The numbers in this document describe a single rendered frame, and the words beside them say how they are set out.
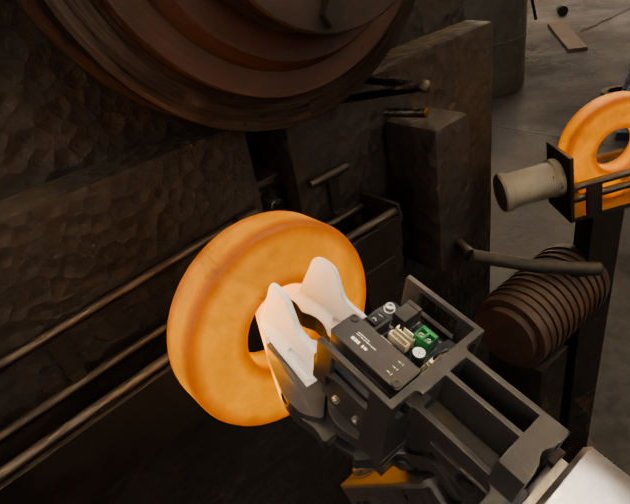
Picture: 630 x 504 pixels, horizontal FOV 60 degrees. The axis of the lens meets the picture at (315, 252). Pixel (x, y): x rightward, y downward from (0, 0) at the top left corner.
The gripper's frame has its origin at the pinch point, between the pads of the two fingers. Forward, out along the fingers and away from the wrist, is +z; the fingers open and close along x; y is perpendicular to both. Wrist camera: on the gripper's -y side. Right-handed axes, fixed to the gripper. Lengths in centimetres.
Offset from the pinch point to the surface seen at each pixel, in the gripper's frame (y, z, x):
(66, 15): 13.1, 22.8, 1.3
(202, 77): 6.9, 19.1, -7.5
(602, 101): -8, 5, -62
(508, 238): -98, 38, -131
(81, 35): 11.6, 22.3, 0.8
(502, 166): -108, 72, -180
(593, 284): -33, -7, -58
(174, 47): 9.8, 20.0, -5.7
